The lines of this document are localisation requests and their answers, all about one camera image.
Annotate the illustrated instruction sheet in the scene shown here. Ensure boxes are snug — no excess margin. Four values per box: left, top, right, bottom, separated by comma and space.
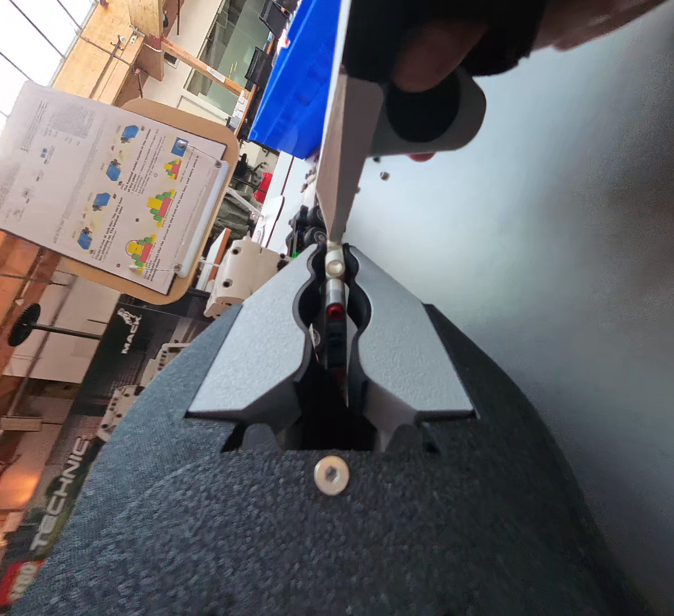
0, 80, 222, 297

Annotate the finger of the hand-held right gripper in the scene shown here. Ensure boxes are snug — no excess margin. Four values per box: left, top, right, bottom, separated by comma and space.
315, 0, 389, 244

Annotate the dark lego set box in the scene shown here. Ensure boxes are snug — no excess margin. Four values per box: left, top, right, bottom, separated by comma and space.
0, 292, 211, 616

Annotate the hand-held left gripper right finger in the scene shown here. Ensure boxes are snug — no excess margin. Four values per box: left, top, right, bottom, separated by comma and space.
342, 245, 477, 449

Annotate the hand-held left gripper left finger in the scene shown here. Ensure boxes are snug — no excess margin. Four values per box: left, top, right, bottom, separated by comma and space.
187, 244, 323, 449

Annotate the black mesh office chair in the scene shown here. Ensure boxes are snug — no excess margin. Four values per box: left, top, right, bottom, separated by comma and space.
245, 46, 275, 89
260, 0, 291, 40

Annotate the black round-base stand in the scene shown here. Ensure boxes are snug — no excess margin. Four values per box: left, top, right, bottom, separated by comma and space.
8, 303, 103, 348

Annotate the blue plastic bin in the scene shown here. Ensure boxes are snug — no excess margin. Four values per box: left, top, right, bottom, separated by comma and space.
246, 0, 352, 160

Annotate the lego beam assembly with pins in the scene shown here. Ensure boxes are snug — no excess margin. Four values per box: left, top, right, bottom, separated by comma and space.
311, 242, 351, 409

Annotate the wooden clipboard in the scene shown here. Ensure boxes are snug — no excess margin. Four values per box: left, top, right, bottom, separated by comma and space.
53, 97, 241, 306

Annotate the white and green lego truck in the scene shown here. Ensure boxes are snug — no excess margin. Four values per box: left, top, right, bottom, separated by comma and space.
204, 204, 327, 319

